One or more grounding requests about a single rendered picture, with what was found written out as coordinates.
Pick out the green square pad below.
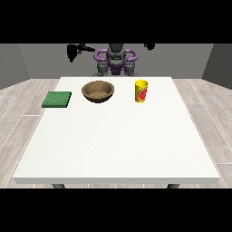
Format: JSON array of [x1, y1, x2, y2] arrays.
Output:
[[41, 91, 73, 109]]

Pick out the grey robot trunk purple rings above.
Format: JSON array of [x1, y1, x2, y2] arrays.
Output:
[[92, 43, 140, 78]]

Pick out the yellow cup with melon print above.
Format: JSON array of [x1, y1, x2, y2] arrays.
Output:
[[134, 79, 149, 103]]

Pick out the brown wooden bowl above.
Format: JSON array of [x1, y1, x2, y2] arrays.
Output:
[[81, 80, 115, 104]]

